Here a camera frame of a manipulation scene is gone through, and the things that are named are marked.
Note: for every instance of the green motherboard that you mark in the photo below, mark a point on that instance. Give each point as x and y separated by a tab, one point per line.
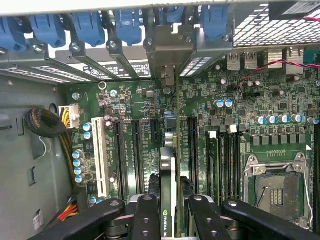
200	100

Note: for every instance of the white expansion slot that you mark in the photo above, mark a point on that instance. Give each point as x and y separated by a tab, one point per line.
100	155

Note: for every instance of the open black PC case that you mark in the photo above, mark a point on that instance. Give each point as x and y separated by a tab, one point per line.
25	150

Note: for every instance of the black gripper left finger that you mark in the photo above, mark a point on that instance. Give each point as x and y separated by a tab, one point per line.
147	220

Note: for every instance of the black RAM slot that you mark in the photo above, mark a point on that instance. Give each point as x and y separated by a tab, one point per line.
224	162
233	162
317	175

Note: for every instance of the blue slot retention clip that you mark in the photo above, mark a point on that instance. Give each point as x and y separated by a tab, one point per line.
128	27
47	30
215	22
172	15
12	35
88	27

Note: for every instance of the short black expansion slot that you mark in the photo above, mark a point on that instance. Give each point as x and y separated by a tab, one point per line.
155	130

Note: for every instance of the CPU socket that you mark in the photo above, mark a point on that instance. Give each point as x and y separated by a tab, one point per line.
275	195

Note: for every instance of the long black expansion slot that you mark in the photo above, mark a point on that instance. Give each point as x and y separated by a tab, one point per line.
138	157
193	155
121	160

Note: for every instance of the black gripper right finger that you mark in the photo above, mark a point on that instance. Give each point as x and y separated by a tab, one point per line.
205	220

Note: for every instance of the metal slot cover plate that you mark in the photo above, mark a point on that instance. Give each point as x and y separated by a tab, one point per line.
78	50
115	48

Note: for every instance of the teal rear port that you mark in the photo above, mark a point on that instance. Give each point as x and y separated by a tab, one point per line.
312	57

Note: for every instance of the white power connector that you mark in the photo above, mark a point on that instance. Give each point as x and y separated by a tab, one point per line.
72	116

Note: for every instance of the metal USB port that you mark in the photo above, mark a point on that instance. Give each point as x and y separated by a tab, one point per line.
234	61
250	60

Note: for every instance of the metal rear port block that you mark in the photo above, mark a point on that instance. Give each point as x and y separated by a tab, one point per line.
295	61
276	61

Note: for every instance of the socket locking lever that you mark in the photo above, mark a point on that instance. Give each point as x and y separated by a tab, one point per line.
308	195

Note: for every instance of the perforated metal slot cover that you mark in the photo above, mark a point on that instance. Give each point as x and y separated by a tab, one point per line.
212	46

